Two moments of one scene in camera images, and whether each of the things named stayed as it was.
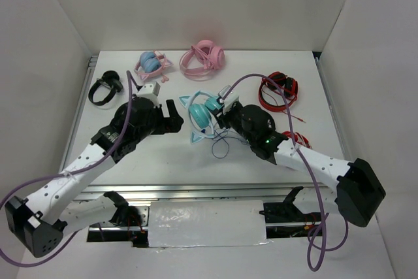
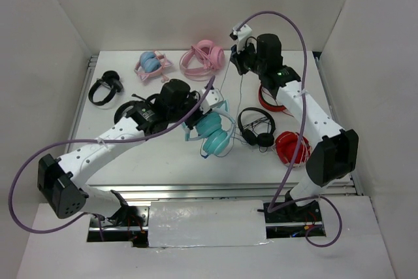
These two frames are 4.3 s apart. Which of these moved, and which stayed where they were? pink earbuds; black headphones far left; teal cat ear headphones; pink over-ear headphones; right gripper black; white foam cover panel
Moved: right gripper black; teal cat ear headphones
Stayed: black headphones far left; pink earbuds; pink over-ear headphones; white foam cover panel
